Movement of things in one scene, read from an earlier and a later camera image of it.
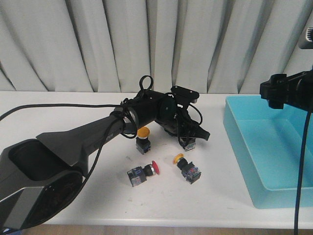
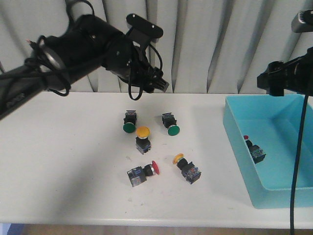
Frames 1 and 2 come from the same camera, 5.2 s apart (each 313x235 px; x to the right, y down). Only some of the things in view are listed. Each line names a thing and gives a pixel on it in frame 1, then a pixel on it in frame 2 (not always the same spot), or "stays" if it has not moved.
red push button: (138, 175) stays
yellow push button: (190, 172) stays
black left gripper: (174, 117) → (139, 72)
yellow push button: (143, 143) stays
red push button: (188, 143) → (257, 153)
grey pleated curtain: (215, 46) stays
